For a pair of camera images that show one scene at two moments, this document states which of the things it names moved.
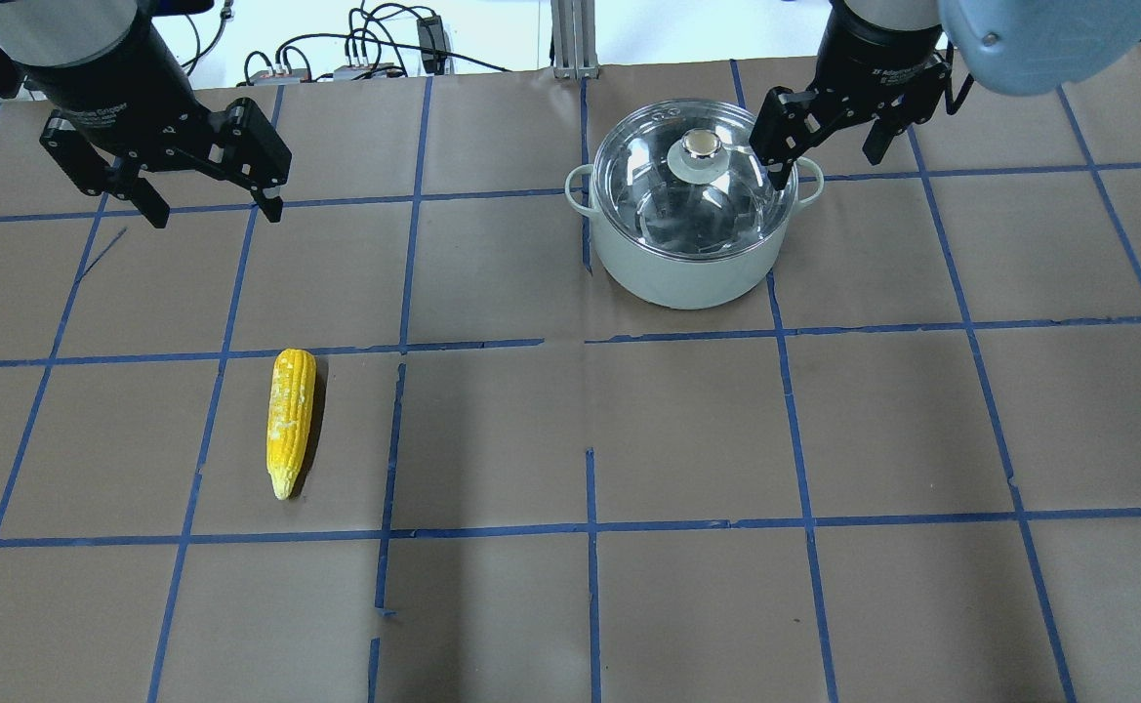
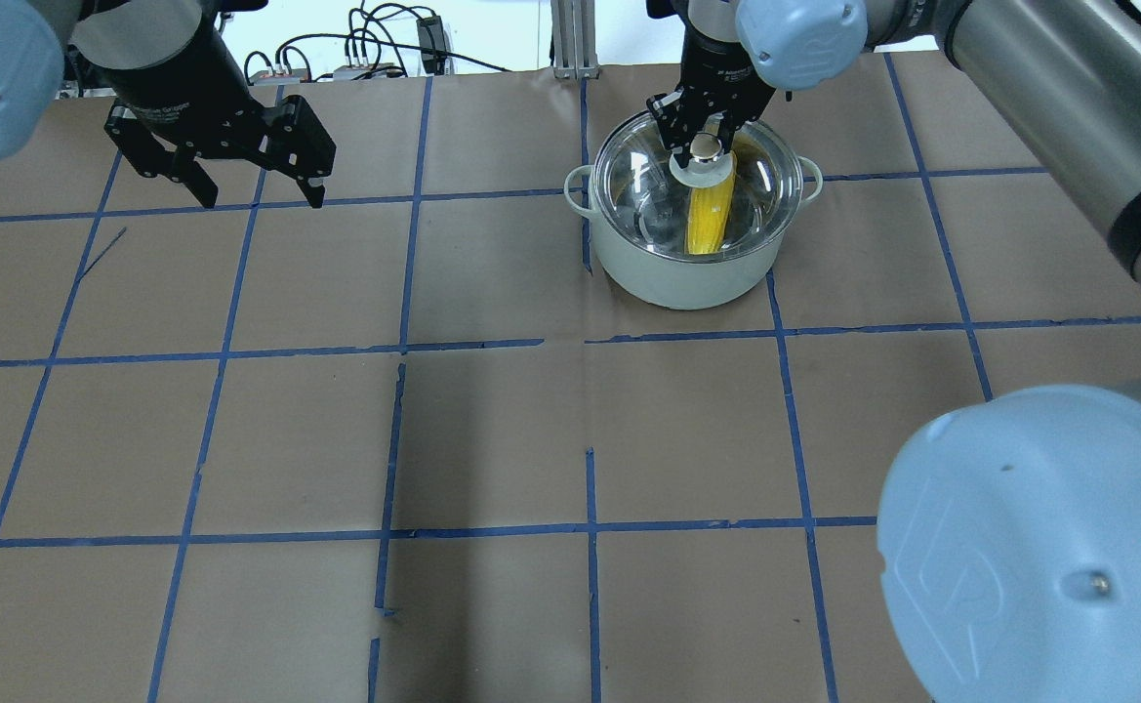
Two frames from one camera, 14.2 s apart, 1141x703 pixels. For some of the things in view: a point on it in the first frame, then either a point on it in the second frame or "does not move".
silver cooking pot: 690,284 does not move
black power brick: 431,36 does not move
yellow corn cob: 290,407 → 707,212
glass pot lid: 679,180 does not move
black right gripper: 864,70 → 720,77
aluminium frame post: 574,39 does not move
